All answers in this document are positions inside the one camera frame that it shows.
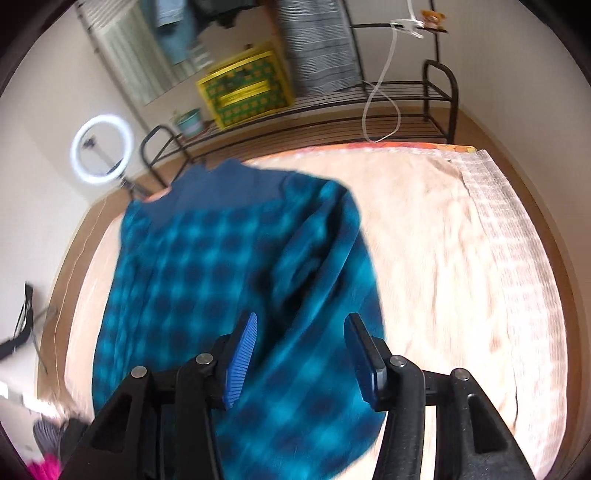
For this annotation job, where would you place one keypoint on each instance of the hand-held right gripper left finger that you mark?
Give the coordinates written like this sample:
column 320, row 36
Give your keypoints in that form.
column 240, row 360

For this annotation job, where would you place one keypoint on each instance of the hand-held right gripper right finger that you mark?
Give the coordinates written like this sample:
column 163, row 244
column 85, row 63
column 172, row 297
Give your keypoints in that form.
column 367, row 369

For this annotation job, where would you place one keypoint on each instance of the teal plaid fleece jacket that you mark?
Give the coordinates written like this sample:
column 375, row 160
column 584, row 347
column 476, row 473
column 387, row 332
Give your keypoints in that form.
column 194, row 277

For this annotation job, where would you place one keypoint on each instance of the black metal clothes rack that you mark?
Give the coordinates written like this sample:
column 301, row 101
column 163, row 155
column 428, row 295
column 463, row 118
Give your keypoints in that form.
column 453, row 110

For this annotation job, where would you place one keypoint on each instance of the beige blanket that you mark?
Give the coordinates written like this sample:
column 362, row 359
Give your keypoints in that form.
column 438, row 254

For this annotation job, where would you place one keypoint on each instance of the white checked bed sheet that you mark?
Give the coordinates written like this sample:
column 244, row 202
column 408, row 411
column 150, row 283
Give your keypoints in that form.
column 517, row 240

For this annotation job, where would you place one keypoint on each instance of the black folding stand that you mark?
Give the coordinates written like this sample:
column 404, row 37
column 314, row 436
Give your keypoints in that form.
column 27, row 314

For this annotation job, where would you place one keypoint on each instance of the teal plant pot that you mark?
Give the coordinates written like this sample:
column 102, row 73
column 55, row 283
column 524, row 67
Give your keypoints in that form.
column 189, row 123

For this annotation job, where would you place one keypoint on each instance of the yellow green patterned box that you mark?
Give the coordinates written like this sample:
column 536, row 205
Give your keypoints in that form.
column 244, row 87

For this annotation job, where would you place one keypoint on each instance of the white green striped cloth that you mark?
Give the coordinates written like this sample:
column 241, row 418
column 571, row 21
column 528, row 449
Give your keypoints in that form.
column 134, row 60

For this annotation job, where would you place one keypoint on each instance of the grey plaid coat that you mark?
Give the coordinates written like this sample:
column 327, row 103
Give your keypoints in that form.
column 314, row 46

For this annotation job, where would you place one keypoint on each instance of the white clip lamp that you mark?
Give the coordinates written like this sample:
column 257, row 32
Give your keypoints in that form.
column 408, row 26

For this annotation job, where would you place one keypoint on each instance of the small teddy bear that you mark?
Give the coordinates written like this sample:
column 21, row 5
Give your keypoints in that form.
column 434, row 18

